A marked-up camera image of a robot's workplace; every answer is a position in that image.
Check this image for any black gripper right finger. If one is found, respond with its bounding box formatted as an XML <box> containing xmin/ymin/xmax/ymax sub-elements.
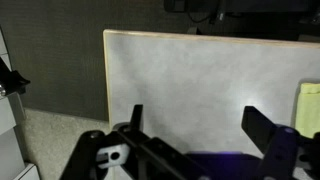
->
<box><xmin>240</xmin><ymin>105</ymin><xmax>320</xmax><ymax>180</ymax></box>

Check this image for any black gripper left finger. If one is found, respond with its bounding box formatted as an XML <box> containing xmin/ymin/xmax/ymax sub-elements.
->
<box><xmin>59</xmin><ymin>104</ymin><xmax>212</xmax><ymax>180</ymax></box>

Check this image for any yellow-green microfiber cloth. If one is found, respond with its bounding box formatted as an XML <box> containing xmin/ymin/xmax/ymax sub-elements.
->
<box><xmin>294</xmin><ymin>82</ymin><xmax>320</xmax><ymax>140</ymax></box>

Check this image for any white drawer cabinet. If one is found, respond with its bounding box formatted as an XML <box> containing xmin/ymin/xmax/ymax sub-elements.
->
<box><xmin>0</xmin><ymin>28</ymin><xmax>42</xmax><ymax>180</ymax></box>

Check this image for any black clamp mount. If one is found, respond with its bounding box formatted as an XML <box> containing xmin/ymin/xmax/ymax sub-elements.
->
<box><xmin>0</xmin><ymin>57</ymin><xmax>32</xmax><ymax>98</ymax></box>

